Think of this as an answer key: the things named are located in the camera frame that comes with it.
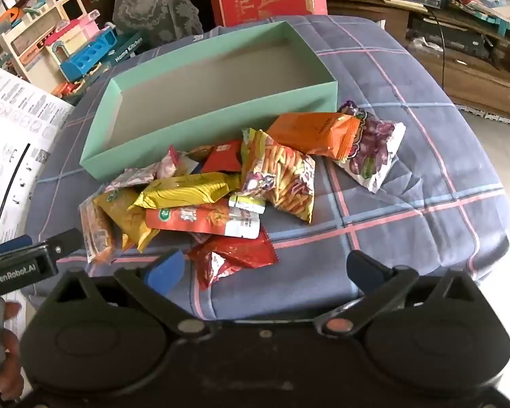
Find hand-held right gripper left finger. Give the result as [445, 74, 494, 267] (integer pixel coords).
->
[47, 249, 209, 338]

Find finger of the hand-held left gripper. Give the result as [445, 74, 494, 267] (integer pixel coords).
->
[37, 228, 84, 261]
[0, 234, 33, 258]

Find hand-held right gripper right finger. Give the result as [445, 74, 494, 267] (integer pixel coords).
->
[320, 251, 484, 337]

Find clear biscuit packet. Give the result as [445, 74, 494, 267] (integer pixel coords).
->
[80, 198, 115, 264]

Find yellow packet with green logo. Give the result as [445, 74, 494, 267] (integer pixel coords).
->
[92, 187, 160, 253]

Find orange-red packet with white end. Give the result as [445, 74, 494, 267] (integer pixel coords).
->
[146, 203, 262, 239]

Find red crinkled snack packet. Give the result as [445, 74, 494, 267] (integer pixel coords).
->
[187, 236, 280, 292]

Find shiny yellow snack packet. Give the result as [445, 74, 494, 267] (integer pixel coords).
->
[130, 172, 241, 210]

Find pink floral white packet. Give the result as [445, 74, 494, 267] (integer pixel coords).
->
[104, 164, 162, 194]

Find small white snack packet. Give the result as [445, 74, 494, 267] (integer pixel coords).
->
[228, 193, 267, 216]

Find pink white candy packet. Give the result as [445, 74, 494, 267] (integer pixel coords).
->
[157, 146, 198, 179]

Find purple grape snack packet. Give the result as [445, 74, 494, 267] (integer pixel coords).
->
[334, 101, 407, 194]

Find fries print snack packet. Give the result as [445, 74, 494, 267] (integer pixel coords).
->
[240, 127, 317, 225]

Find small red snack packet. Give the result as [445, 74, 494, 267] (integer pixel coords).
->
[200, 139, 244, 174]

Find orange snack packet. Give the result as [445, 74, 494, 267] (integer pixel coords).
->
[266, 113, 362, 160]

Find green cardboard box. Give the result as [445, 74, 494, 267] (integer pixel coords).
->
[79, 20, 338, 182]

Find person's left hand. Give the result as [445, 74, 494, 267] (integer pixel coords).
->
[0, 300, 27, 401]

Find white instruction sheet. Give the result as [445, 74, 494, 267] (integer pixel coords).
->
[0, 62, 75, 252]

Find teal toy box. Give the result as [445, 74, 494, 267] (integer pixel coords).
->
[74, 30, 149, 94]

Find toy kitchen playset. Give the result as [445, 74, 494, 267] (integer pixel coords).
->
[0, 0, 120, 96]

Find grey lace cloth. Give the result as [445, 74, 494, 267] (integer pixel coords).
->
[113, 0, 205, 48]

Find wooden cabinet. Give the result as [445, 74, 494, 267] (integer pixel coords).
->
[326, 0, 411, 45]

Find thin black cable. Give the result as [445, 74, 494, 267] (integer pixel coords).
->
[0, 143, 32, 251]

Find long black cable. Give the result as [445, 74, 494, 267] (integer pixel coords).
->
[427, 6, 449, 90]

